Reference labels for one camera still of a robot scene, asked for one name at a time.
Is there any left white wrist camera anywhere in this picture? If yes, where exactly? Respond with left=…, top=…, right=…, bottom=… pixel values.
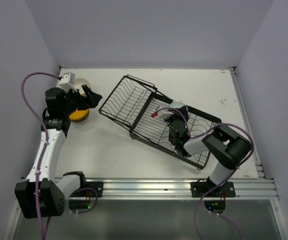
left=58, top=72, right=76, bottom=92

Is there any left arm base cable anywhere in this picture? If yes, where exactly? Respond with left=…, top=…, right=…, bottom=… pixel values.
left=68, top=187, right=99, bottom=215

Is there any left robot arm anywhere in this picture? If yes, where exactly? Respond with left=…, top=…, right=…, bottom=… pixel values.
left=14, top=84, right=102, bottom=219

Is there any purple cable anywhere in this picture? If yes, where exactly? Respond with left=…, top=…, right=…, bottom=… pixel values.
left=20, top=71, right=61, bottom=240
left=156, top=106, right=256, bottom=173

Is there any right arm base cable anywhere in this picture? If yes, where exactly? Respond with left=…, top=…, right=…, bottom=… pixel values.
left=193, top=169, right=244, bottom=240

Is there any black wire dish rack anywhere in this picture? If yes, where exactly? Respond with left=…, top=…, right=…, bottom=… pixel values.
left=99, top=75, right=210, bottom=170

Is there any dark green rim bowl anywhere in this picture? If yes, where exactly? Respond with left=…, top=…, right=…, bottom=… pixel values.
left=169, top=100, right=188, bottom=111

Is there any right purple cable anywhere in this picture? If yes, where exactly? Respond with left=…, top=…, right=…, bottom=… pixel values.
left=156, top=106, right=256, bottom=173

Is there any white blue leaf bowl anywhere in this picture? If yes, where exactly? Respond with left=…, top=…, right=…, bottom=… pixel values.
left=73, top=78, right=91, bottom=95

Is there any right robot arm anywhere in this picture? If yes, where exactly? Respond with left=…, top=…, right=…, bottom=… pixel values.
left=164, top=113, right=254, bottom=196

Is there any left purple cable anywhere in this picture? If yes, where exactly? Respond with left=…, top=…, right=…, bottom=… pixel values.
left=20, top=71, right=61, bottom=240

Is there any aluminium mounting rail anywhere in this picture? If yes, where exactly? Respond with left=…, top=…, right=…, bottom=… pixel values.
left=86, top=178, right=279, bottom=200

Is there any orange yellow bowl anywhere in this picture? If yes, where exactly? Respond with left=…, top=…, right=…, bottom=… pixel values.
left=69, top=109, right=89, bottom=123

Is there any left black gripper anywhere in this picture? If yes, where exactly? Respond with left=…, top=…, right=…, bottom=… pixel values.
left=61, top=84, right=101, bottom=116

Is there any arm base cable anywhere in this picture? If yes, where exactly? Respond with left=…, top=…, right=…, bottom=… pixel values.
left=193, top=169, right=244, bottom=240
left=68, top=187, right=99, bottom=215

